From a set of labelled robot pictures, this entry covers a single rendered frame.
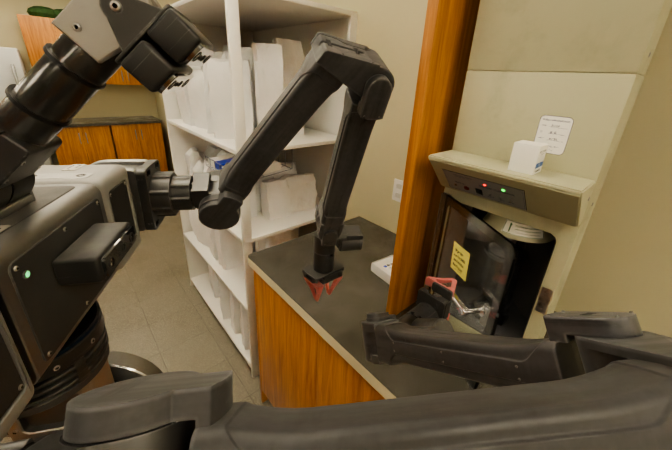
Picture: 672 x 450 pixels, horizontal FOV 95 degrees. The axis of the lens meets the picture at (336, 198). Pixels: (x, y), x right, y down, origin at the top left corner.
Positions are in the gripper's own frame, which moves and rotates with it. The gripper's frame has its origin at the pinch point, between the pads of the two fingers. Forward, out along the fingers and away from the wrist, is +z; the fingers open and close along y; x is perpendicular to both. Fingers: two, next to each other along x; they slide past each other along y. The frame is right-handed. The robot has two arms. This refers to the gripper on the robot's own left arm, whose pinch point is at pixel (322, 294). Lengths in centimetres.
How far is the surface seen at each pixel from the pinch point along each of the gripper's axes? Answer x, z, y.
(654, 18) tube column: -46, -70, 33
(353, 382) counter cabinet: -9.7, 30.1, 5.7
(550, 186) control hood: -41, -41, 21
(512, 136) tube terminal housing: -28, -47, 33
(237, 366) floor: 84, 109, 5
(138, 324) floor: 159, 109, -34
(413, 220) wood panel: -8.8, -19.3, 27.1
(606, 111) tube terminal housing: -44, -54, 33
